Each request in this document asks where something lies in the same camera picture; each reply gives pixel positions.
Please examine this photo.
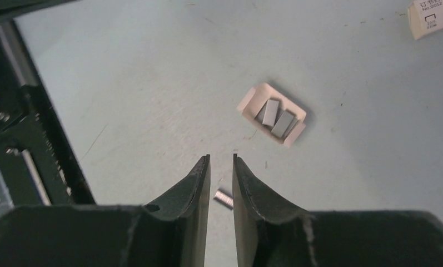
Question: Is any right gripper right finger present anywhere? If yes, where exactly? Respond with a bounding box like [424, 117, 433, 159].
[232, 155, 443, 266]

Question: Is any white staple box barcode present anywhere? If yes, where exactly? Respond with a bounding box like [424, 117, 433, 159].
[237, 83, 307, 147]

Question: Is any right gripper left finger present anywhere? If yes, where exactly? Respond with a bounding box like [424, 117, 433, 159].
[0, 155, 210, 266]

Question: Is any small white staple box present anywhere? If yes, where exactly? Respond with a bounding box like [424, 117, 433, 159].
[407, 0, 443, 40]

